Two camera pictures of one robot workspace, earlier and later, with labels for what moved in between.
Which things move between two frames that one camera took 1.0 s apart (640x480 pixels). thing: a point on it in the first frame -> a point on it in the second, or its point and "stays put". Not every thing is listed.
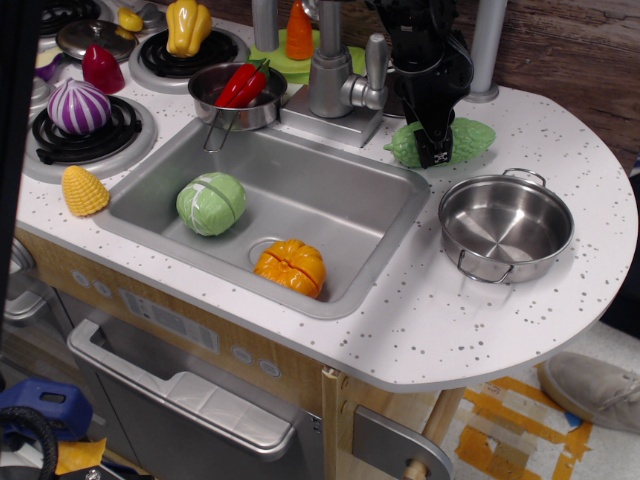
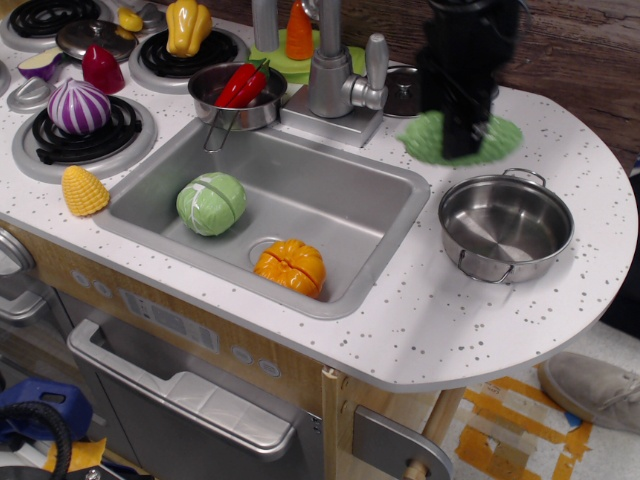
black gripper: [428, 98] -> [457, 71]
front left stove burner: [127, 136] stays put
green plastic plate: [357, 60] stays put
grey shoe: [587, 391] stays put
